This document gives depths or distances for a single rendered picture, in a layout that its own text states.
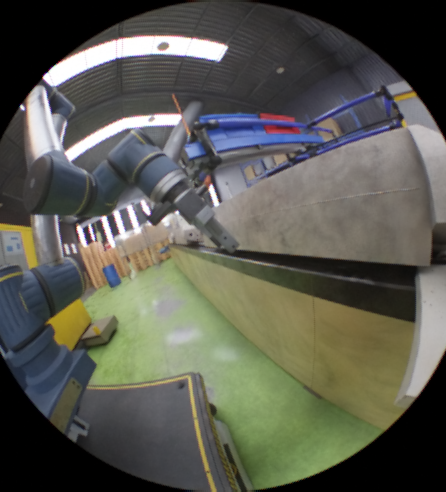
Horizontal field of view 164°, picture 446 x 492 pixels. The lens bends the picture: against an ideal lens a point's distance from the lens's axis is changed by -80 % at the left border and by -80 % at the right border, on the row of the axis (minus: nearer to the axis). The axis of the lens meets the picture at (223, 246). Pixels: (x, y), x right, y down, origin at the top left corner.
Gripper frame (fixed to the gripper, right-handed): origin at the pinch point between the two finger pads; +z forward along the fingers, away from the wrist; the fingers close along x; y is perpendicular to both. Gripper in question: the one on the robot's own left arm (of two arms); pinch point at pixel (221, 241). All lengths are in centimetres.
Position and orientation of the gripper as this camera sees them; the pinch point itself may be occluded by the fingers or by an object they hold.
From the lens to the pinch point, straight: 38.3
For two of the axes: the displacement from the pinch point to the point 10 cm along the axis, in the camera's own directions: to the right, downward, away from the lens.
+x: -2.2, -0.6, 9.7
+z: 6.9, 7.0, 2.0
